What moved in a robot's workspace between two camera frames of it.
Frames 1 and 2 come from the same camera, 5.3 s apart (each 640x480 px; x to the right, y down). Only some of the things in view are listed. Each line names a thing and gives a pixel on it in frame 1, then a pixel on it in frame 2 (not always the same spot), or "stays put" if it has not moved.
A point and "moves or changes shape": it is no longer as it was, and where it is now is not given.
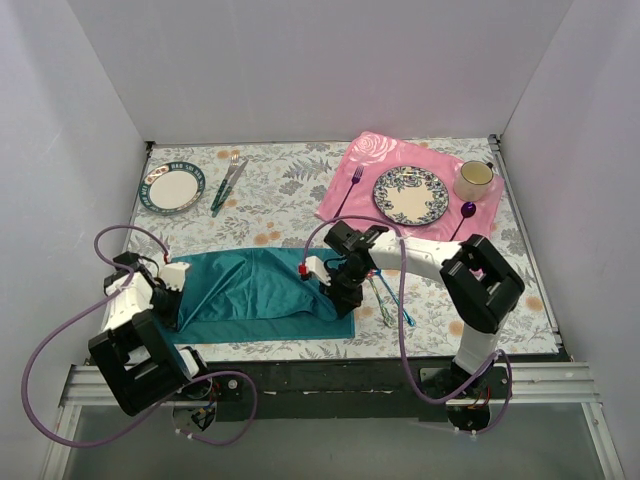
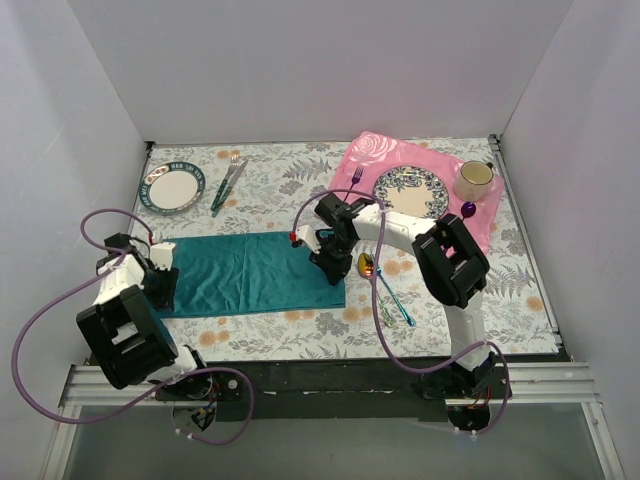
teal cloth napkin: [255, 295] moves or changes shape
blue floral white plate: [411, 195] stays put
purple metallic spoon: [467, 210] stays put
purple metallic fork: [356, 178] stays put
